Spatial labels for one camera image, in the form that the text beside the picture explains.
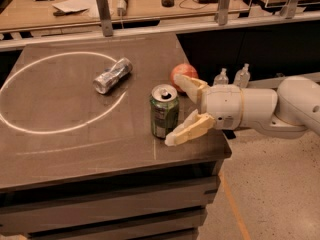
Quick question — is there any green soda can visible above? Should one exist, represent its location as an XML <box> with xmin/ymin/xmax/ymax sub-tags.
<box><xmin>149</xmin><ymin>84</ymin><xmax>179</xmax><ymax>139</ymax></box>

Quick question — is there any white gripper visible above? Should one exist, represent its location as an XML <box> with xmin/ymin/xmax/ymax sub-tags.
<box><xmin>165</xmin><ymin>74</ymin><xmax>242</xmax><ymax>146</ymax></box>

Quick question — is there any red apple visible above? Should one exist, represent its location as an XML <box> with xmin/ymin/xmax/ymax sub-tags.
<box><xmin>170</xmin><ymin>63</ymin><xmax>198</xmax><ymax>93</ymax></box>

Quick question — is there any clear bottle left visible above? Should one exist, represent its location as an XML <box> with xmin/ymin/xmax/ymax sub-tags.
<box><xmin>213</xmin><ymin>68</ymin><xmax>229</xmax><ymax>85</ymax></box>

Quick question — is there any silver blue can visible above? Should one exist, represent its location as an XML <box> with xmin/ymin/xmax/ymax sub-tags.
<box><xmin>93</xmin><ymin>57</ymin><xmax>133</xmax><ymax>94</ymax></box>

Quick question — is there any white paper sheet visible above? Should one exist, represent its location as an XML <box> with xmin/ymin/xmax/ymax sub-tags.
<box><xmin>53</xmin><ymin>0</ymin><xmax>99</xmax><ymax>18</ymax></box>

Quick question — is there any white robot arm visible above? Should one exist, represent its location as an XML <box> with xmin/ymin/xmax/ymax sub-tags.
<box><xmin>165</xmin><ymin>75</ymin><xmax>320</xmax><ymax>146</ymax></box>

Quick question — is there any grey metal bracket right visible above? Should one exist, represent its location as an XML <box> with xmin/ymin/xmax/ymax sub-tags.
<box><xmin>280</xmin><ymin>0</ymin><xmax>305</xmax><ymax>19</ymax></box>

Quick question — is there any silver cylindrical tool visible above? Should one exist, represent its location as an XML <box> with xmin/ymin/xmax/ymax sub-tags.
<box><xmin>117</xmin><ymin>0</ymin><xmax>129</xmax><ymax>16</ymax></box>

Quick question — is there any clear bottle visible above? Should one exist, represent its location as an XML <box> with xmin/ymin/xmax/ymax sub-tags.
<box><xmin>233</xmin><ymin>63</ymin><xmax>250</xmax><ymax>88</ymax></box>
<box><xmin>213</xmin><ymin>68</ymin><xmax>229</xmax><ymax>85</ymax></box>

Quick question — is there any grey metal bracket left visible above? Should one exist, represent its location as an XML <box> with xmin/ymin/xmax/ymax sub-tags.
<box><xmin>96</xmin><ymin>0</ymin><xmax>113</xmax><ymax>37</ymax></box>

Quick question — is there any wooden workbench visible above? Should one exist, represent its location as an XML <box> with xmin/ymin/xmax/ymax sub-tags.
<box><xmin>0</xmin><ymin>0</ymin><xmax>249</xmax><ymax>34</ymax></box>

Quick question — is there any dark wooden table cabinet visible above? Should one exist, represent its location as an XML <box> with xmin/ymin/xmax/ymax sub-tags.
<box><xmin>0</xmin><ymin>34</ymin><xmax>231</xmax><ymax>240</ymax></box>

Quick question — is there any clear bottle right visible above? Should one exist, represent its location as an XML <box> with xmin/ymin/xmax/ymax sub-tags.
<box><xmin>233</xmin><ymin>63</ymin><xmax>250</xmax><ymax>88</ymax></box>

